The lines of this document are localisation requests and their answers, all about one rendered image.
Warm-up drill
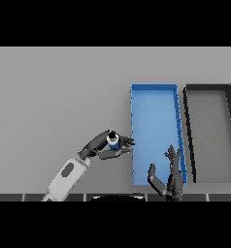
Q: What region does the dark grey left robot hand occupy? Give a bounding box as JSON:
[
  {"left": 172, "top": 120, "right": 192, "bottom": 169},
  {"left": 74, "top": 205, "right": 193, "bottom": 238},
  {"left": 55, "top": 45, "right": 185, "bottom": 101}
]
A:
[{"left": 77, "top": 130, "right": 136, "bottom": 162}]

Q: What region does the blue pipe with pale ring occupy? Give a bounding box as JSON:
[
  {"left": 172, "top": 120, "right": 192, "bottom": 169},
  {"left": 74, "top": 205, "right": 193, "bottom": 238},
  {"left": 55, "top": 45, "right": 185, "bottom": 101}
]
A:
[{"left": 106, "top": 130, "right": 120, "bottom": 150}]

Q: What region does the dark grey bin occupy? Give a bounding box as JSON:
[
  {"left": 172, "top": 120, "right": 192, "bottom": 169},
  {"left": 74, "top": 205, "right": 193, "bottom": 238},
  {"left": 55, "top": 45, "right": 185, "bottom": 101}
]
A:
[{"left": 181, "top": 83, "right": 231, "bottom": 184}]

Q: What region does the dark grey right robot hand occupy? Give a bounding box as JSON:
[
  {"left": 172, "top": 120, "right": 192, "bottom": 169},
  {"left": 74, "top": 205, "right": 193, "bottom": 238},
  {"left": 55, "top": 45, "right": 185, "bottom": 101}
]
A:
[{"left": 147, "top": 144, "right": 183, "bottom": 202}]

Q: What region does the blue bin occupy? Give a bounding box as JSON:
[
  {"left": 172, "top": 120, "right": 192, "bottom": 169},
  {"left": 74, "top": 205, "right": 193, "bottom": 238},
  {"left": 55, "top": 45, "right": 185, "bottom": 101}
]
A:
[{"left": 130, "top": 82, "right": 188, "bottom": 186}]

